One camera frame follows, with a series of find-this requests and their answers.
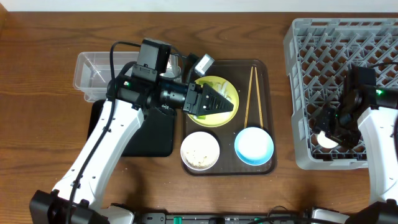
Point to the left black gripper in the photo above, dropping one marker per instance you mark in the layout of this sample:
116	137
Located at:
191	100

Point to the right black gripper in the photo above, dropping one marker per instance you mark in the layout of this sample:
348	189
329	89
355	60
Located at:
324	124

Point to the white tissue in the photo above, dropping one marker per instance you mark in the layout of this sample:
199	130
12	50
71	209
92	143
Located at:
221	88

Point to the white cup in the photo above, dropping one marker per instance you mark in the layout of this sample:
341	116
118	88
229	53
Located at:
324	141

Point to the white bowl with rice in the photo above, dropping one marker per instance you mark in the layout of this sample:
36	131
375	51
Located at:
200	151

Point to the green yellow snack wrapper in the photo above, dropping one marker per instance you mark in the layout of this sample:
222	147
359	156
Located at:
203	84

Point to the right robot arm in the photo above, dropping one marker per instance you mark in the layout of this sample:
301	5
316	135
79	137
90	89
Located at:
366	113

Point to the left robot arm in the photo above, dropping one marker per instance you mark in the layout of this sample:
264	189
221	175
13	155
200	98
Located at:
138	89

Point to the black waste tray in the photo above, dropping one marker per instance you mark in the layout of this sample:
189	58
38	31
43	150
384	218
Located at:
155	136

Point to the grey dishwasher rack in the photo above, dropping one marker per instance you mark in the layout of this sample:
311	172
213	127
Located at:
318	54

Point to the yellow round plate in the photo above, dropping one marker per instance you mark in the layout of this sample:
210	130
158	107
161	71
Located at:
219	119

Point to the left wooden chopstick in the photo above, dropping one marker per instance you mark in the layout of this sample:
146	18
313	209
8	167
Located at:
248	99

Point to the brown plastic serving tray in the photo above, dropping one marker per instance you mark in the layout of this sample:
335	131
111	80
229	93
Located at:
237	72

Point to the light blue bowl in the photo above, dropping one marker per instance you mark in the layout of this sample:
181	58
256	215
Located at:
254	146

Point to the clear plastic bin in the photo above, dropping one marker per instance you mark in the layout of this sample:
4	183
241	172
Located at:
93	73

